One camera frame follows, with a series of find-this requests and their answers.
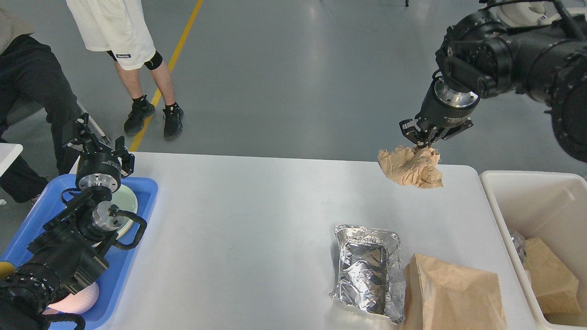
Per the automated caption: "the pink ceramic mug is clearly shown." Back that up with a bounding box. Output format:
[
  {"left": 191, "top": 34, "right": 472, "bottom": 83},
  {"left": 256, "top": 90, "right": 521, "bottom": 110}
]
[{"left": 42, "top": 282, "right": 100, "bottom": 315}]

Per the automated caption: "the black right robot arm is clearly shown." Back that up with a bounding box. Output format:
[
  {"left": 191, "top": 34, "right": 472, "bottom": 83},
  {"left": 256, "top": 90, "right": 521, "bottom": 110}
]
[{"left": 399, "top": 0, "right": 587, "bottom": 162}]

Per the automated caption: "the person in white shorts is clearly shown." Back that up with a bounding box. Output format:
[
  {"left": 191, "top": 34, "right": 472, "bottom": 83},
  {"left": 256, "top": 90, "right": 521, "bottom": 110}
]
[{"left": 66, "top": 0, "right": 184, "bottom": 140}]

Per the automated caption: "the brown paper bag in bin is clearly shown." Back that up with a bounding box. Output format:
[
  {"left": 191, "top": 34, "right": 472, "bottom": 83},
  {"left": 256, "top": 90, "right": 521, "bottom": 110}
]
[{"left": 523, "top": 237, "right": 581, "bottom": 314}]

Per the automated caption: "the brown paper ball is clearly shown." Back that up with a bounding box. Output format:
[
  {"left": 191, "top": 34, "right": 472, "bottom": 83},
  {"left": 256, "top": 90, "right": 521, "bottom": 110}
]
[{"left": 377, "top": 146, "right": 443, "bottom": 189}]

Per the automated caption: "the white plastic bin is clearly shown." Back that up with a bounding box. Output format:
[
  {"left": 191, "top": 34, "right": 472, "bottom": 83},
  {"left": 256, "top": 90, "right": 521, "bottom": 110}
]
[{"left": 480, "top": 170, "right": 587, "bottom": 330}]

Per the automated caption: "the green ceramic plate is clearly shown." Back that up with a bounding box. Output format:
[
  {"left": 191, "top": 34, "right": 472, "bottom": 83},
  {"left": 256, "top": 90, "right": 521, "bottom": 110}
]
[{"left": 111, "top": 185, "right": 138, "bottom": 213}]

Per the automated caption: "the white chair near person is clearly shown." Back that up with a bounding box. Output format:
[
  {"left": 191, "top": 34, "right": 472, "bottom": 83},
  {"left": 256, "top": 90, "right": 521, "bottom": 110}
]
[{"left": 72, "top": 100, "right": 111, "bottom": 145}]

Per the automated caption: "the silver foil bag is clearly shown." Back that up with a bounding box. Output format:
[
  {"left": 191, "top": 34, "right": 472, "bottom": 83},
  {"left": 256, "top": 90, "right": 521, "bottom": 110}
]
[{"left": 330, "top": 224, "right": 406, "bottom": 325}]

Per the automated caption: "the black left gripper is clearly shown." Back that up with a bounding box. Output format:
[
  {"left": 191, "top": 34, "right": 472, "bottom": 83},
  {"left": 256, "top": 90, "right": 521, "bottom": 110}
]
[{"left": 63, "top": 114, "right": 135, "bottom": 193}]

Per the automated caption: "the white office chair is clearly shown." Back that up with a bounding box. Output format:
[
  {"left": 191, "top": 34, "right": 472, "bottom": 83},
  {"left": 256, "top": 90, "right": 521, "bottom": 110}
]
[{"left": 494, "top": 0, "right": 561, "bottom": 28}]

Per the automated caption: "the person in cream sweater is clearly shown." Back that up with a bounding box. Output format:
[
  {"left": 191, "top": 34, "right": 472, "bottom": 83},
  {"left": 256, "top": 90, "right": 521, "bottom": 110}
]
[{"left": 0, "top": 8, "right": 82, "bottom": 175}]

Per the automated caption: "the dark green ceramic mug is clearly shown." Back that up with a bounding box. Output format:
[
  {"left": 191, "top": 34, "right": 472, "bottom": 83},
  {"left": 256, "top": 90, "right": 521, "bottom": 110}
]
[{"left": 0, "top": 261, "right": 16, "bottom": 280}]

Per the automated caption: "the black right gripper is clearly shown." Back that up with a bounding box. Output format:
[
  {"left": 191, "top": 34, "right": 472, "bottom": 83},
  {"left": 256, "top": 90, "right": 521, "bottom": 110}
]
[{"left": 399, "top": 78, "right": 480, "bottom": 148}]

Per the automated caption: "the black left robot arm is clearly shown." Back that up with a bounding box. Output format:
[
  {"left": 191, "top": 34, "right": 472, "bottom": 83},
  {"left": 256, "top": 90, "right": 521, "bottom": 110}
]
[{"left": 1, "top": 113, "right": 147, "bottom": 330}]

